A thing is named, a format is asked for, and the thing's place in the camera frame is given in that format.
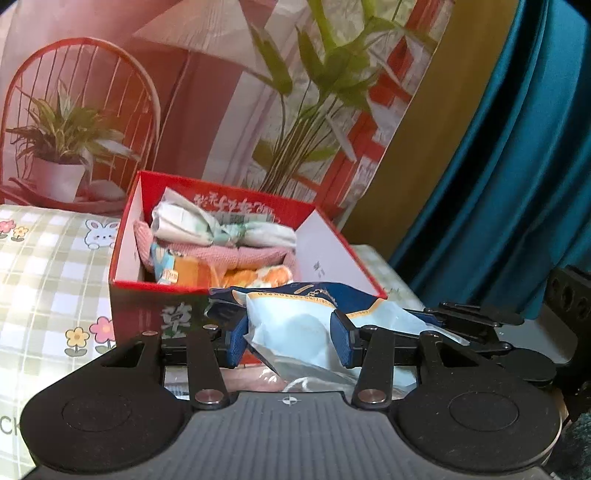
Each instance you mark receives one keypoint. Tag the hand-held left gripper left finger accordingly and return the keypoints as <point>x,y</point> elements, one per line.
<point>236,341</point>

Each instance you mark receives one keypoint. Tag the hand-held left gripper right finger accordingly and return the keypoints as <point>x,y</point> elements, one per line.
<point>342,339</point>

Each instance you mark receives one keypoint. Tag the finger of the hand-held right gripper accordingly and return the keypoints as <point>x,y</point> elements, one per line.
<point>480,314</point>
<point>443,323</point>

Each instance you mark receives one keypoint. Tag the blue and white snack packet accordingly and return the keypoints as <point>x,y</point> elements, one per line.
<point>295,332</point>

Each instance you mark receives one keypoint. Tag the pink knitted cloth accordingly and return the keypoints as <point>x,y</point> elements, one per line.
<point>221,256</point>

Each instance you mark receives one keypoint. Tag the small orange snack packet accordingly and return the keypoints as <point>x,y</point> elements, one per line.
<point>180,270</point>

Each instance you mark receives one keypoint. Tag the red cardboard box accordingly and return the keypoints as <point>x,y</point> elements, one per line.
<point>134,314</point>

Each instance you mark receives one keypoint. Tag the white and green cloth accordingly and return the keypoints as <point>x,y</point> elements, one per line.
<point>184,221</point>

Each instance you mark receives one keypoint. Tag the teal curtain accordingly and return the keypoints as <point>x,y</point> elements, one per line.
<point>521,138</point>

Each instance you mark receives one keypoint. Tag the checked printed tablecloth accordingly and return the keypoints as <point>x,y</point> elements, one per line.
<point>46,286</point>

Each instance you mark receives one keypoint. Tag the printed wall backdrop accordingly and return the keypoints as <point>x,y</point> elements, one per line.
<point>207,92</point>

